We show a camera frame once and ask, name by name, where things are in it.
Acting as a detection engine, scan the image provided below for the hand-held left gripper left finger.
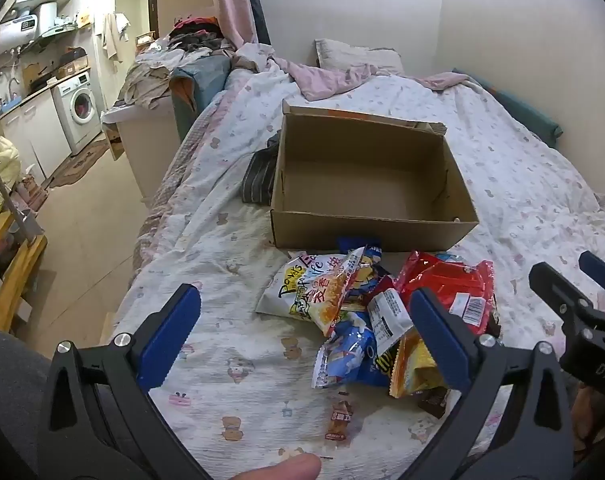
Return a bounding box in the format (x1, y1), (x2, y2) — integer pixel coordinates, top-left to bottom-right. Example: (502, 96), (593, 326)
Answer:
(36, 283), (203, 480)

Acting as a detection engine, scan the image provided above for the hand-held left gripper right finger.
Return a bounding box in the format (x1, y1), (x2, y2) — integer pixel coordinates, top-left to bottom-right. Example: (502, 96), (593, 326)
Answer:
(410, 287), (577, 480)

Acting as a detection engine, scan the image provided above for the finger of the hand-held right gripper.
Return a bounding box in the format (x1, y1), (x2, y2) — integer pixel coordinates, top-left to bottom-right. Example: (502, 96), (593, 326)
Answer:
(579, 251), (605, 312)
(529, 262), (597, 352)

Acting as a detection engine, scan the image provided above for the yellow snack packet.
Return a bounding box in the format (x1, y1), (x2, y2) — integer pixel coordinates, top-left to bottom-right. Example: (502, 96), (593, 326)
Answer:
(387, 330), (451, 400)

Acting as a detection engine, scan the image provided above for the red meat snack packet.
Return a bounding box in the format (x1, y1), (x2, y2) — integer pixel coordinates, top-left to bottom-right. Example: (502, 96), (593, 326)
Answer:
(447, 260), (497, 337)

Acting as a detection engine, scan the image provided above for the white red snack packet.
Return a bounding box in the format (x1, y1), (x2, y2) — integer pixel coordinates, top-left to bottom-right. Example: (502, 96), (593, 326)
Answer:
(369, 289), (414, 357)

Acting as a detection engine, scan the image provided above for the green flag snack packet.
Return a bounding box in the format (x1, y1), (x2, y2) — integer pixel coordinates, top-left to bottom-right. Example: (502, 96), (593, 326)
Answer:
(370, 340), (403, 386)

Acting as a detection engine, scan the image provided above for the dark brown snack packet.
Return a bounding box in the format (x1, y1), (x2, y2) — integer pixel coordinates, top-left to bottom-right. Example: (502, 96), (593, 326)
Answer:
(417, 386), (459, 419)

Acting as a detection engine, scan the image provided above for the glossy red snack packet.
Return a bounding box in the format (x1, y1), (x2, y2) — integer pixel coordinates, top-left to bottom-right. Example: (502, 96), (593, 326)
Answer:
(393, 251), (456, 311)

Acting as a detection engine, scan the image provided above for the blue rabbit snack packet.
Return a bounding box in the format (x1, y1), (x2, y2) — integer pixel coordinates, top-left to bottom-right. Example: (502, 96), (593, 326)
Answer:
(311, 310), (391, 391)

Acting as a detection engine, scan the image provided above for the orange snack packet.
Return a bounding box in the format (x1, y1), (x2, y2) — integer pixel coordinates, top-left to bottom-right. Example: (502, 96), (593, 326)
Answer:
(302, 247), (369, 338)

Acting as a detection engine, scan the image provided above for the white chips bag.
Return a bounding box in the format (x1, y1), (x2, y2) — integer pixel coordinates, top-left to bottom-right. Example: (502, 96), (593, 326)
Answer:
(255, 252), (343, 321)

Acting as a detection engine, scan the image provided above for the clear chicken snack packet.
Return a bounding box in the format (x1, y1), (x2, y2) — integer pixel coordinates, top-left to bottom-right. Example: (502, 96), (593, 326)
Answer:
(325, 399), (354, 449)

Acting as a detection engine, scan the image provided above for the brown cardboard box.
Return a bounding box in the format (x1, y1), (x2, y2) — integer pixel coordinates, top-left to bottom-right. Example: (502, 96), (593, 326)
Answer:
(269, 99), (481, 252)

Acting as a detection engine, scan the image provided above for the person's right hand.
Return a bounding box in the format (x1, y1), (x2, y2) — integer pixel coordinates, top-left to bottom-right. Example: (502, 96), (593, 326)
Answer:
(570, 385), (605, 471)

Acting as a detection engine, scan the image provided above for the person's left hand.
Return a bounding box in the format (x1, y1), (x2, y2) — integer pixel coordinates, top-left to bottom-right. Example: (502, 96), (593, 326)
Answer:
(230, 453), (323, 480)

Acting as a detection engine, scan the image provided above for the yellow wooden rack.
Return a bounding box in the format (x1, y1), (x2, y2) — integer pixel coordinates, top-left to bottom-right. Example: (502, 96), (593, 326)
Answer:
(0, 210), (48, 333)

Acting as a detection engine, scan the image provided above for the person's dark clothing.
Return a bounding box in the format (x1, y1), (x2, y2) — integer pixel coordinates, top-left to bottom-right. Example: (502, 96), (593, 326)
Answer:
(0, 325), (50, 480)

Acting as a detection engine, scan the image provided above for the teal cushion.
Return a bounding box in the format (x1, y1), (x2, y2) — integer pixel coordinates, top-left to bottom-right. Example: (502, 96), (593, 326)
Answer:
(453, 67), (564, 147)

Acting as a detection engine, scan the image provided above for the grey striped cloth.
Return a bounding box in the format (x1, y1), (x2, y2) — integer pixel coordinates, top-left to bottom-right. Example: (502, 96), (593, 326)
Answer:
(241, 132), (283, 206)

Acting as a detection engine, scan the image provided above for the brown patterned rug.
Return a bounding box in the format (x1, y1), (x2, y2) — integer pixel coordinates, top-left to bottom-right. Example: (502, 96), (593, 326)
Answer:
(47, 135), (113, 191)

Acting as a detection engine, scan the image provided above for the metal pole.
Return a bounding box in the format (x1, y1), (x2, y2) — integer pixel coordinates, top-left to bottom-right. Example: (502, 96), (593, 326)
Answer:
(0, 125), (46, 243)

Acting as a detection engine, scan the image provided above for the yellow plush blanket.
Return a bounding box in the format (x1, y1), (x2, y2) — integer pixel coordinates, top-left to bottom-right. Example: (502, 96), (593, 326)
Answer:
(0, 135), (20, 221)

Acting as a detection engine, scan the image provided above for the white kitchen cabinet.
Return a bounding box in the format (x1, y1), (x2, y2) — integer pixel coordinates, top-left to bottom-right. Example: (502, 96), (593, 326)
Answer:
(0, 90), (76, 186)

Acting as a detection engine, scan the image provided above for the white washing machine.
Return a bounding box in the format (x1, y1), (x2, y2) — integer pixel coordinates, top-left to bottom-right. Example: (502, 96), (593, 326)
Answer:
(51, 71), (103, 156)

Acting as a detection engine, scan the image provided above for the crumpled beige sheet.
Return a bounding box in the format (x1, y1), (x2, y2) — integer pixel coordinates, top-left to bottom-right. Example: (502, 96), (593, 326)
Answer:
(120, 45), (213, 111)

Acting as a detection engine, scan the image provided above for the pink blanket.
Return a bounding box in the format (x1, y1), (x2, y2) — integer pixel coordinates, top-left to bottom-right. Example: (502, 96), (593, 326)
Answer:
(267, 54), (478, 102)

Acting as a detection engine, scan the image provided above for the small cardboard box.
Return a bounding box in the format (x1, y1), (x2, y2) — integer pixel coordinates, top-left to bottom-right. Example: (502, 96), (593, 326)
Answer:
(57, 49), (90, 79)

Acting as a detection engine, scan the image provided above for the pile of dark clothes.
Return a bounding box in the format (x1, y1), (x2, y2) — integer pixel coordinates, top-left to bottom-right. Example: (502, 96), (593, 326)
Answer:
(167, 16), (233, 53)

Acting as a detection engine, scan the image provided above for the pale pillow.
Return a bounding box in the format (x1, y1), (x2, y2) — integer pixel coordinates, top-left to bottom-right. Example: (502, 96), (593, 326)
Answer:
(315, 38), (406, 73)

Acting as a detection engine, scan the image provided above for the hanging white towel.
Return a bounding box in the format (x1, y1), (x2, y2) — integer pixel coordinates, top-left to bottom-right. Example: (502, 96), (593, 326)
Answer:
(102, 11), (132, 63)

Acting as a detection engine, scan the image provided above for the pink curtain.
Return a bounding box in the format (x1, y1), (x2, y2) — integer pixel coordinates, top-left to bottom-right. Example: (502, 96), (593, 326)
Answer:
(212, 0), (248, 51)

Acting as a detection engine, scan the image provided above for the white water heater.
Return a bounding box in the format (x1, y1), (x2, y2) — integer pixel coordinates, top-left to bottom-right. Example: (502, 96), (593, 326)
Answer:
(0, 1), (58, 56)

